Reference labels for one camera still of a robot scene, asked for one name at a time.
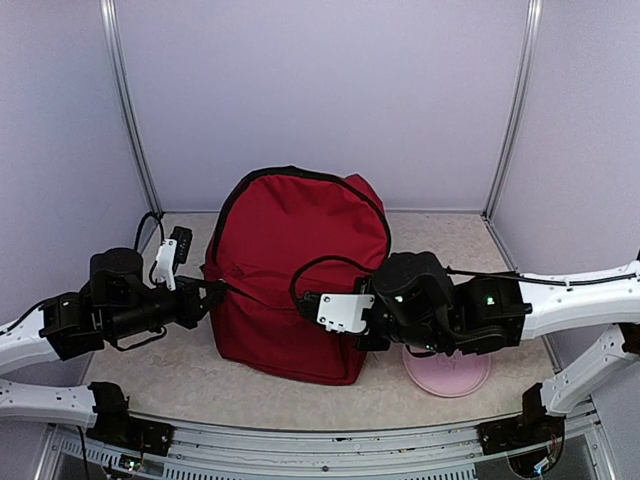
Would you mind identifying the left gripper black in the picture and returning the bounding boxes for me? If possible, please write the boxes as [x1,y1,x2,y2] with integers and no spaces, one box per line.
[106,274,225,340]

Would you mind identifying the red student backpack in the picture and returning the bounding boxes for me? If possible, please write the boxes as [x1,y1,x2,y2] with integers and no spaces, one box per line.
[201,166,391,386]

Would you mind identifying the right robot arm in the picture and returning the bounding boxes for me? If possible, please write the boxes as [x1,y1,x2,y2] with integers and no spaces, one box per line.
[346,252,639,444]

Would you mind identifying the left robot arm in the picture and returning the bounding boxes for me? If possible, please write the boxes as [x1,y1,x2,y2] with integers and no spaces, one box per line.
[1,248,225,445]

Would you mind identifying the pink round plate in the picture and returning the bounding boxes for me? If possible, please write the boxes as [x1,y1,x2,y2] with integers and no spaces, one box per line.
[402,350,491,398]

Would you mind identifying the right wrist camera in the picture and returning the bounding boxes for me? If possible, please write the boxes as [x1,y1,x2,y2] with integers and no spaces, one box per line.
[308,293,375,335]

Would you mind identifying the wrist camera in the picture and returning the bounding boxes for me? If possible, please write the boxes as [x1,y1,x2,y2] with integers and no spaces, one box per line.
[149,226,193,291]
[308,293,375,335]

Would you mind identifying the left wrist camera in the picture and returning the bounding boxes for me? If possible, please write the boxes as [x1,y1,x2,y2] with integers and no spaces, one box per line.
[149,226,193,291]

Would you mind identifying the right camera cable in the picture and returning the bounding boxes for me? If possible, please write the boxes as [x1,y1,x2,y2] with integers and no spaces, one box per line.
[289,254,381,326]

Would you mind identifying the front metal rail frame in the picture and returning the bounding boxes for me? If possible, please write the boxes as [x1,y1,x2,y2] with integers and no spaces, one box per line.
[35,401,621,479]

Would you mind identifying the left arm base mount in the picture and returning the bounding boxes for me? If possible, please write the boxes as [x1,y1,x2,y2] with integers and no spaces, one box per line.
[86,382,174,457]

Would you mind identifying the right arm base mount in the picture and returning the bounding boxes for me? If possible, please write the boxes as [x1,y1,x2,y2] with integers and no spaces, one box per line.
[476,383,566,455]

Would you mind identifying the left metal corner post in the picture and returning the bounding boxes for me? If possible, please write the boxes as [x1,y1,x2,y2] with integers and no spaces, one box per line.
[100,0,163,215]

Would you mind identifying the metal corner post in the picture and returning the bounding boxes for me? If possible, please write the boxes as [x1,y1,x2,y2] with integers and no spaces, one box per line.
[100,0,163,215]
[483,0,544,222]

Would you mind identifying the right metal corner post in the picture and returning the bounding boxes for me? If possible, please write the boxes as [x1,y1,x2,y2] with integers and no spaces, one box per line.
[483,0,544,222]

